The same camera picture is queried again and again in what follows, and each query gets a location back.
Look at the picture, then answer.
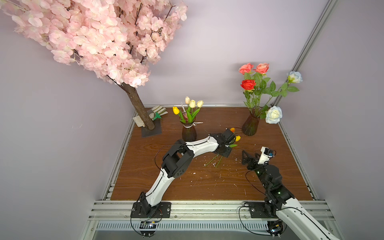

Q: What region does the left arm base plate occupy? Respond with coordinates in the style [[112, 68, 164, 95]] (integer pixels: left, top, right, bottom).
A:
[[130, 202, 172, 219]]

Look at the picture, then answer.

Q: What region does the yellow tulip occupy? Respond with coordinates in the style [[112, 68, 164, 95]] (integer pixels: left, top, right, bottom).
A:
[[173, 107, 187, 124], [204, 136, 241, 168]]

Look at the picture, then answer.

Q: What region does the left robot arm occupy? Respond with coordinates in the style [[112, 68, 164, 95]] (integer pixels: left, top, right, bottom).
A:
[[132, 129, 241, 217]]

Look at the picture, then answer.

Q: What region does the aluminium mounting rail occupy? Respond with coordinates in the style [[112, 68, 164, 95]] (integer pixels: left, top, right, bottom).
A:
[[88, 199, 335, 232]]

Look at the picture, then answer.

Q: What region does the right circuit board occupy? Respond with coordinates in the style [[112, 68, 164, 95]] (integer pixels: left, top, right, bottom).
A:
[[267, 220, 284, 238]]

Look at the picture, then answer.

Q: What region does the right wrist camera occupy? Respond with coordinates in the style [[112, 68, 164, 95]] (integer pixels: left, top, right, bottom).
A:
[[258, 147, 276, 165]]

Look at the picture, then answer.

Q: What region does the red rose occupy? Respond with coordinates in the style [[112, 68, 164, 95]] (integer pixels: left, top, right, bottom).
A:
[[241, 80, 256, 110]]

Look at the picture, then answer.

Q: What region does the white rose large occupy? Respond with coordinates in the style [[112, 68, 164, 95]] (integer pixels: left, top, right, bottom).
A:
[[265, 106, 283, 124]]

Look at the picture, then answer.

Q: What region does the cream tulip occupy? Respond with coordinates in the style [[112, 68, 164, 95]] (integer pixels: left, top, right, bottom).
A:
[[187, 100, 196, 123], [185, 97, 191, 108], [192, 100, 204, 122]]

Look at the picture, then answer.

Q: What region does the aluminium corner profile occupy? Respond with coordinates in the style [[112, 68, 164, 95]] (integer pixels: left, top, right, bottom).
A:
[[271, 0, 339, 109]]

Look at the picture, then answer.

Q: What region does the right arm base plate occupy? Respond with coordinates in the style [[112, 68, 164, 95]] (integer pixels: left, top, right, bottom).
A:
[[247, 202, 276, 219]]

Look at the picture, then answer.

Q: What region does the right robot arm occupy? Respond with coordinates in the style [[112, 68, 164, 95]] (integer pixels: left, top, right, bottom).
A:
[[242, 147, 338, 240]]

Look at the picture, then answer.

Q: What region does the pink blossom artificial tree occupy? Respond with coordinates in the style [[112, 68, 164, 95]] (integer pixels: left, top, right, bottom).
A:
[[1, 0, 188, 130]]

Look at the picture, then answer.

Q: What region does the white rose small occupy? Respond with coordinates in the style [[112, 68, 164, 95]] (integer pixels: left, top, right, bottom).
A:
[[267, 71, 303, 103]]

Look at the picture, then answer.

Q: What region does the circuit board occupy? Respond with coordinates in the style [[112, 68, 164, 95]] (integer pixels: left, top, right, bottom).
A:
[[267, 220, 284, 238], [139, 221, 158, 238]]

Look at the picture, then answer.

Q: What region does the pink rose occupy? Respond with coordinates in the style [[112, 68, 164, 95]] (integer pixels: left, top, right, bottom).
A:
[[253, 63, 270, 90], [239, 63, 254, 80]]

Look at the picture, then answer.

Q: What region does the left circuit board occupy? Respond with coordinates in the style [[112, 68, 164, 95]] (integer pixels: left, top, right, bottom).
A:
[[139, 221, 158, 238]]

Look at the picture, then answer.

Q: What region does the right purple glass vase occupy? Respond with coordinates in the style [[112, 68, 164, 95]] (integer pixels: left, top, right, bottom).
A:
[[242, 109, 260, 136]]

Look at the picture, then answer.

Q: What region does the left red glass vase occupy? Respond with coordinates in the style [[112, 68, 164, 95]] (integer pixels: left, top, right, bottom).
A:
[[182, 121, 202, 142]]

